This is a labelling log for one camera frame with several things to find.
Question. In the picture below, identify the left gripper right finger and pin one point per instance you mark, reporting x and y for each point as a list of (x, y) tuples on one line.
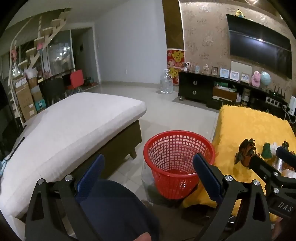
[(252, 221)]

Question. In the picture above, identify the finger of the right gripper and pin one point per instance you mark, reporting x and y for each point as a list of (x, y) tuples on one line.
[(268, 173), (286, 156)]

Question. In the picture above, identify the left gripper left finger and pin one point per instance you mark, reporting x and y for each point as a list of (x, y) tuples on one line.
[(55, 212)]

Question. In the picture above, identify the brown paper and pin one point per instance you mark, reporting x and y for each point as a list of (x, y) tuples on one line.
[(245, 152)]

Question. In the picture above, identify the white router box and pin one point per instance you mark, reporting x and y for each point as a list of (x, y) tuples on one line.
[(292, 105)]

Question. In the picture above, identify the yellow floral tablecloth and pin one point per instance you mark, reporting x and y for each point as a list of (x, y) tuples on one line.
[(237, 124)]

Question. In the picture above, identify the dark blue trouser leg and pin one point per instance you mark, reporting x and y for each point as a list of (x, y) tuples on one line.
[(115, 212)]

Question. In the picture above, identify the white cushioned sofa bench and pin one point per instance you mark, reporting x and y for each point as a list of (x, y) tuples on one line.
[(63, 137)]

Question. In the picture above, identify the light blue globe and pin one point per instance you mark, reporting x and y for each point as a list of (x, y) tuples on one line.
[(265, 79)]

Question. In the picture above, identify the pink plush toy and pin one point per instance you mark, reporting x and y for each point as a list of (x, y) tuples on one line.
[(255, 79)]

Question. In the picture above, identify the black tv cabinet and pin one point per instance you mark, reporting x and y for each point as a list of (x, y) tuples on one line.
[(214, 92)]

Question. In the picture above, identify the red plastic mesh basket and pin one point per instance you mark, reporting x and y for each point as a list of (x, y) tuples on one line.
[(169, 155)]

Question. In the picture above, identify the stacked cardboard boxes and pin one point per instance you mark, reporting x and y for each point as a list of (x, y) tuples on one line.
[(30, 98)]

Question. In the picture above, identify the black curved television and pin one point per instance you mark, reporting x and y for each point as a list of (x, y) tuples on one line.
[(260, 44)]

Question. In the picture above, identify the red chair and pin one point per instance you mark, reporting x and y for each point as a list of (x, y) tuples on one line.
[(77, 80)]

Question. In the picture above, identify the clear large water bottle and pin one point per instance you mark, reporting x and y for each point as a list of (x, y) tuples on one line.
[(167, 83)]

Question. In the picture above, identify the red festive wall poster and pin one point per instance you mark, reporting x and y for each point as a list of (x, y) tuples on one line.
[(175, 62)]

